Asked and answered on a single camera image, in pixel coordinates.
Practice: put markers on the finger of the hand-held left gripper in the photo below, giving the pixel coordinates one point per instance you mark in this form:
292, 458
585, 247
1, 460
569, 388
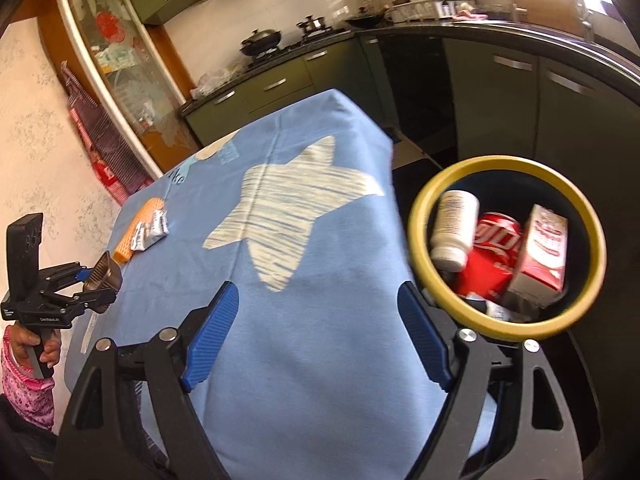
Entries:
85, 301
67, 272

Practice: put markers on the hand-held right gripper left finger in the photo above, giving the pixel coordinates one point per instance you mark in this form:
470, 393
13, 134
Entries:
210, 340

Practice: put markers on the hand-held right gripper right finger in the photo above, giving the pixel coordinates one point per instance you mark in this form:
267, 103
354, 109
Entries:
425, 340

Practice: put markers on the black plastic tray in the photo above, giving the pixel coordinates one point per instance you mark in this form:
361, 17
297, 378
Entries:
102, 272

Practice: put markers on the dented red soda can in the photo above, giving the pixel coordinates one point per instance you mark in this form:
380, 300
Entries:
492, 260

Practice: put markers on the white plastic bottle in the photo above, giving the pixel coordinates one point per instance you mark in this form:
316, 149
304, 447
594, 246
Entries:
452, 230

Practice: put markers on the red and white carton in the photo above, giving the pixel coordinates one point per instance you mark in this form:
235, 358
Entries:
542, 255

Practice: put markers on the black bin with yellow rim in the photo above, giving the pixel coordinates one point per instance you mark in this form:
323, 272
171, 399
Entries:
500, 162

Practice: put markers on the person's left hand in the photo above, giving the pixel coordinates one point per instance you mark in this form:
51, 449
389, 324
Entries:
20, 342

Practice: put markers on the orange foam fruit net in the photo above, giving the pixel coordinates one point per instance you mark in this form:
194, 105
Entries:
125, 245

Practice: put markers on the silver foil packet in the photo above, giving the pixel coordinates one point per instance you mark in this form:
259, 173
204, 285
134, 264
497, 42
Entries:
150, 232

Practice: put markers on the red checkered apron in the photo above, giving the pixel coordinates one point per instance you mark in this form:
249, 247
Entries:
115, 187

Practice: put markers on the blue printed tablecloth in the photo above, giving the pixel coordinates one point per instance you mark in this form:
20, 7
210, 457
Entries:
300, 260

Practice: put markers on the purple checkered apron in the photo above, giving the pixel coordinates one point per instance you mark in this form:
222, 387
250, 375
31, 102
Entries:
117, 152

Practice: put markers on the glass door display cabinet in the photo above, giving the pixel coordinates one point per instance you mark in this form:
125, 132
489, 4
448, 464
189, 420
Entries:
125, 70

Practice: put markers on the clear plastic bag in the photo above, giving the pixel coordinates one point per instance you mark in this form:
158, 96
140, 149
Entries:
215, 82

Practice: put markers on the green kitchen cabinets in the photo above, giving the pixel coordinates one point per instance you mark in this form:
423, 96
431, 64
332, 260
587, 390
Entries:
500, 100

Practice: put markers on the black wok with lid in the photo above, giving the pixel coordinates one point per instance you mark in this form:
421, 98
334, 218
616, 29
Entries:
260, 40

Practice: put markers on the black gas stove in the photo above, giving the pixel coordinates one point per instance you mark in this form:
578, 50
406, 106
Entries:
300, 45

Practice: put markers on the pink cloth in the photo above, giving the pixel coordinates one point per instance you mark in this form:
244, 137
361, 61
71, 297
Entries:
470, 15

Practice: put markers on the white dish rack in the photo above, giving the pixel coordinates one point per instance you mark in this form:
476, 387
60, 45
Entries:
430, 7

